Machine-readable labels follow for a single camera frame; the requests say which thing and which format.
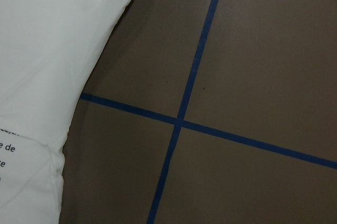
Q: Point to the white long-sleeve printed shirt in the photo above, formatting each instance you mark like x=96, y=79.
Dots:
x=48, y=51

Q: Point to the blue tape grid lines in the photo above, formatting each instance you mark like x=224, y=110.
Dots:
x=209, y=111

